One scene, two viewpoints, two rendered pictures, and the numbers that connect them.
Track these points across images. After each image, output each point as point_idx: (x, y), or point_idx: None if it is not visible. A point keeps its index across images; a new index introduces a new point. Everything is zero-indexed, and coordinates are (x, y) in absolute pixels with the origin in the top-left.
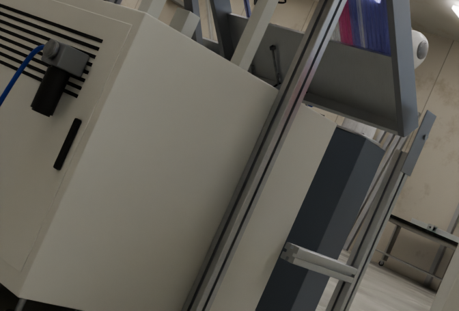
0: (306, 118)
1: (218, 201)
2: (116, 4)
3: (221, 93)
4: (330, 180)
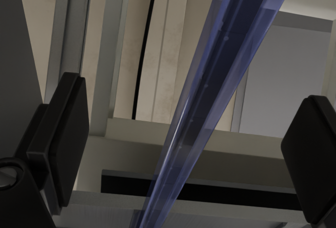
0: None
1: None
2: (315, 17)
3: None
4: None
